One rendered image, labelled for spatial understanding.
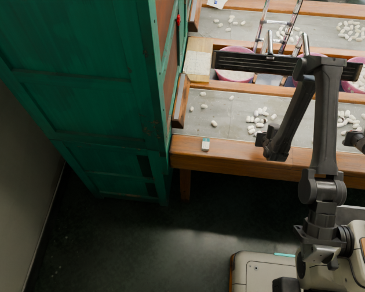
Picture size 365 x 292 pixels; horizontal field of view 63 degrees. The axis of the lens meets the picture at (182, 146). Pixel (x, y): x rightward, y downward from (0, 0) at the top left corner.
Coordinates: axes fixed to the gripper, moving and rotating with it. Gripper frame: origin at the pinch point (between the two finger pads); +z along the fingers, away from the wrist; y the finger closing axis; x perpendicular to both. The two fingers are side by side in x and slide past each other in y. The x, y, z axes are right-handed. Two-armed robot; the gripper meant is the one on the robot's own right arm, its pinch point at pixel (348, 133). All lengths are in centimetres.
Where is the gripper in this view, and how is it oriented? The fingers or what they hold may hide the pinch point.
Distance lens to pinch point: 156.6
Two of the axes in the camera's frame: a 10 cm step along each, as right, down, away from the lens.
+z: 0.9, -3.5, 9.3
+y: -9.9, -1.1, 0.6
